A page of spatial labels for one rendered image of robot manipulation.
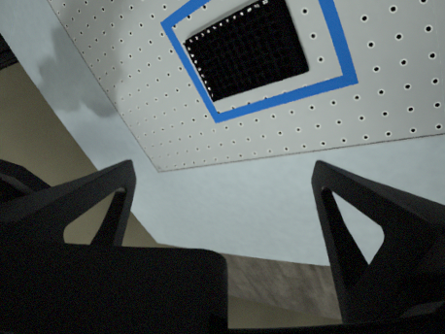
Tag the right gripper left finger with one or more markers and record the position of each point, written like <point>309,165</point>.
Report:
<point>44,215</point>

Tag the blue rectangular tape outline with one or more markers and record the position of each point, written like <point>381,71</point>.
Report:
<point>338,39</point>

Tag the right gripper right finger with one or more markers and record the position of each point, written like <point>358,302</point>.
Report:
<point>413,251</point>

